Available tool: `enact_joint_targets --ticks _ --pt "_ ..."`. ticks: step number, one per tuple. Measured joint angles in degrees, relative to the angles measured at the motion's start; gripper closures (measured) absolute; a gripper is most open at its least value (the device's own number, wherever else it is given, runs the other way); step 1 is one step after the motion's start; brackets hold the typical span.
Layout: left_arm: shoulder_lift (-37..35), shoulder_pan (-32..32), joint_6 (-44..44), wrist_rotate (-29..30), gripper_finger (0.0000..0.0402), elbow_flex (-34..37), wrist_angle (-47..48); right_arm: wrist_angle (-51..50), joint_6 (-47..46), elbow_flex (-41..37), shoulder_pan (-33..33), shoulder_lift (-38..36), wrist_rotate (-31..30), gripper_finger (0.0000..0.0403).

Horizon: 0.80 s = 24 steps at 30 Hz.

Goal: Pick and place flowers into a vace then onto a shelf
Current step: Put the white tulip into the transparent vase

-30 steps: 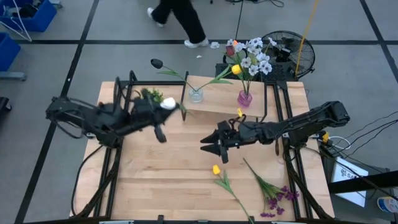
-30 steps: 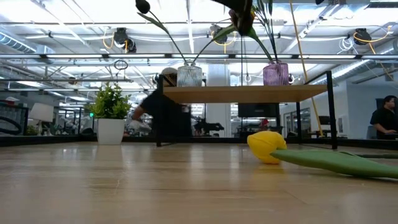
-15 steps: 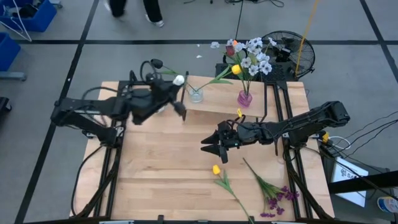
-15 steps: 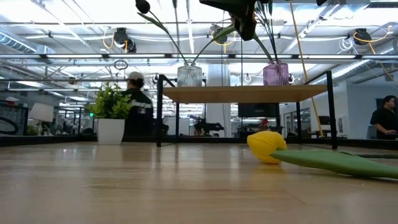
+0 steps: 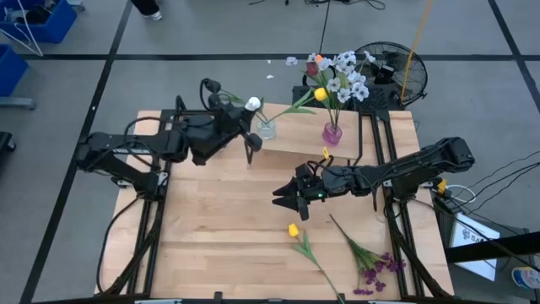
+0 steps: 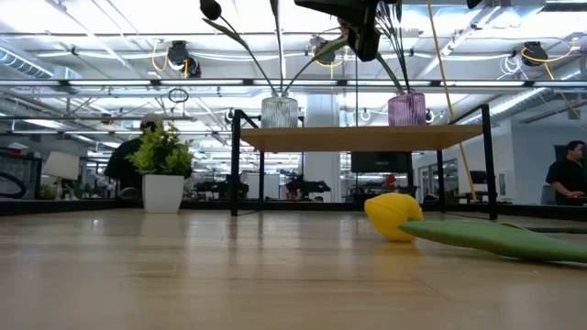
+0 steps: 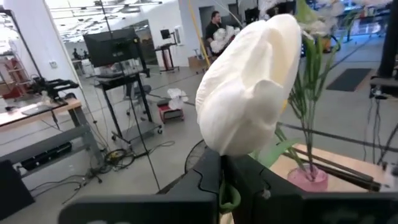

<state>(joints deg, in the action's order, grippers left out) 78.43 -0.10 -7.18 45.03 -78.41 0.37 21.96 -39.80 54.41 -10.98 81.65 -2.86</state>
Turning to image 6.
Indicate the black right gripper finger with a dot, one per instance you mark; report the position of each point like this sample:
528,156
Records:
339,9
364,43

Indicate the clear ribbed glass vase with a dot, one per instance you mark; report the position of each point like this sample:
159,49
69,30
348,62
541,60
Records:
280,112

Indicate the dark red tulip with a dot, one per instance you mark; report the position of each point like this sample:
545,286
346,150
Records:
211,9

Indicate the yellow tulip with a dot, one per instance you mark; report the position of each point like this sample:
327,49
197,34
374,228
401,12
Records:
394,215

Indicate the black lab robot arm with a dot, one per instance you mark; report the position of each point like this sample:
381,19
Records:
305,187

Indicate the wooden shelf with black legs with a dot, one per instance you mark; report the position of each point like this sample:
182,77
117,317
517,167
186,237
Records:
362,137

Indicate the purple ribbed glass vase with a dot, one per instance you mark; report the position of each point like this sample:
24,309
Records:
406,110

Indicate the person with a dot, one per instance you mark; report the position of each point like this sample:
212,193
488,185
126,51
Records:
568,176
119,165

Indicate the green plant in white pot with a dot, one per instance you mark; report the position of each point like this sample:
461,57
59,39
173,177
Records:
162,192

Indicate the white cube box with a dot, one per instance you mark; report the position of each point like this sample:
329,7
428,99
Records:
62,165

